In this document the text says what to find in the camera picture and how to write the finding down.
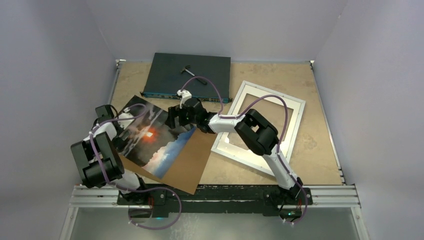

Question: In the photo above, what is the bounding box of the dark network switch box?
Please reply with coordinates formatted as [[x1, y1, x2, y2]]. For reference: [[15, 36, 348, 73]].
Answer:
[[140, 52, 233, 104]]

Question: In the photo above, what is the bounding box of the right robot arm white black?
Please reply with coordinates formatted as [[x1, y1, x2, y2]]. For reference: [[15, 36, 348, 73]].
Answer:
[[165, 98, 307, 204]]

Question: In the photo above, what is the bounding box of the white picture frame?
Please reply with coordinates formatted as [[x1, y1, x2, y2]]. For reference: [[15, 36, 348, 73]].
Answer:
[[211, 81, 306, 176]]

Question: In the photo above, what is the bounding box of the purple cable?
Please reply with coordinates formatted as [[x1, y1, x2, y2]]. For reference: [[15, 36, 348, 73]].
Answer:
[[178, 76, 309, 226], [88, 103, 183, 231]]

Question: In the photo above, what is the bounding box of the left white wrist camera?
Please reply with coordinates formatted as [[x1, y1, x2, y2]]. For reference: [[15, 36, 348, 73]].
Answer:
[[118, 108, 135, 125]]

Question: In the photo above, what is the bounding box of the landscape photo print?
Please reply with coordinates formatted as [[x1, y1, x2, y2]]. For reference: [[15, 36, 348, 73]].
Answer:
[[117, 95, 196, 177]]

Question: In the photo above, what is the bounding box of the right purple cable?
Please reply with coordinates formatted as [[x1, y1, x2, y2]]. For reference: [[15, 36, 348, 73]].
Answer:
[[178, 76, 309, 226]]

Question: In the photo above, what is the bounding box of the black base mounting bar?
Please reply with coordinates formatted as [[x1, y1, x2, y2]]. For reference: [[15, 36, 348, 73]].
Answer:
[[117, 184, 314, 218]]

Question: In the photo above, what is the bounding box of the small black-handled hammer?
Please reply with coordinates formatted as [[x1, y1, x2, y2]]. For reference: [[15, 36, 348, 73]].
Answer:
[[180, 65, 207, 85]]

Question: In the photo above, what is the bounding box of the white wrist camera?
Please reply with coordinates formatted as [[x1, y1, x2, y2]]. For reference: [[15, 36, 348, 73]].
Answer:
[[118, 108, 135, 125], [176, 89, 192, 109]]

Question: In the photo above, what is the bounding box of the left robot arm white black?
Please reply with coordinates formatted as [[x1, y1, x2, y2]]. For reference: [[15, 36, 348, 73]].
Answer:
[[70, 103, 149, 205]]

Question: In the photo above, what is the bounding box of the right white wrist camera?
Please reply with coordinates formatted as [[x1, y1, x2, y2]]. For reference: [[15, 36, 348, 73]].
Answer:
[[176, 89, 192, 109]]

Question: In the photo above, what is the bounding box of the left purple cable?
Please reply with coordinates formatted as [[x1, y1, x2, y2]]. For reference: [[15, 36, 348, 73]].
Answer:
[[88, 103, 183, 231]]

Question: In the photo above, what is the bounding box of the brown cardboard backing board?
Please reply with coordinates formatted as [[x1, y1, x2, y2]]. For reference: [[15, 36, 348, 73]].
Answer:
[[120, 129, 216, 195]]

